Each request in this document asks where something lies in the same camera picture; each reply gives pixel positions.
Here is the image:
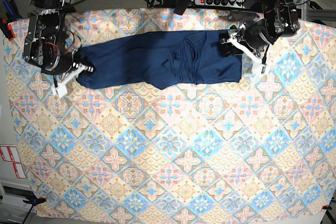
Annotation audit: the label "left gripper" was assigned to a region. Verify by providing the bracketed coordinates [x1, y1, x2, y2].
[219, 23, 275, 75]

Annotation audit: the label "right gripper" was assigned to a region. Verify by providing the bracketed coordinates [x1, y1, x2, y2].
[40, 53, 95, 98]

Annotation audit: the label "blue long-sleeve T-shirt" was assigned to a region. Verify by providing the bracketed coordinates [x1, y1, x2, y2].
[77, 30, 242, 90]

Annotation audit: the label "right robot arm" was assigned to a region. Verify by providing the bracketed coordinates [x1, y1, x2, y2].
[22, 0, 94, 98]

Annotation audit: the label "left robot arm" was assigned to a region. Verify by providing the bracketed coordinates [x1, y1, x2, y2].
[219, 0, 300, 76]

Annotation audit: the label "white power strip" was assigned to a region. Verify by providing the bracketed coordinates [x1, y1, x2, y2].
[193, 0, 246, 8]

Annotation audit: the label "black red table clamp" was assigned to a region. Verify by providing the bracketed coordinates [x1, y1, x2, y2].
[1, 0, 22, 41]

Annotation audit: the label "red white labels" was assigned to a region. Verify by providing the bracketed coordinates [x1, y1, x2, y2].
[1, 145, 26, 179]

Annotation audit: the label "orange corner clamp left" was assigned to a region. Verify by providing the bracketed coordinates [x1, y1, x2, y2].
[23, 196, 46, 206]

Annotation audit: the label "orange corner clamp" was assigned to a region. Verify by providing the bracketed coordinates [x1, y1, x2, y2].
[23, 196, 46, 206]
[322, 205, 332, 210]

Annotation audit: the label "orange corner clamp right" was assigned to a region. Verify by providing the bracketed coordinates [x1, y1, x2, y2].
[322, 205, 332, 210]

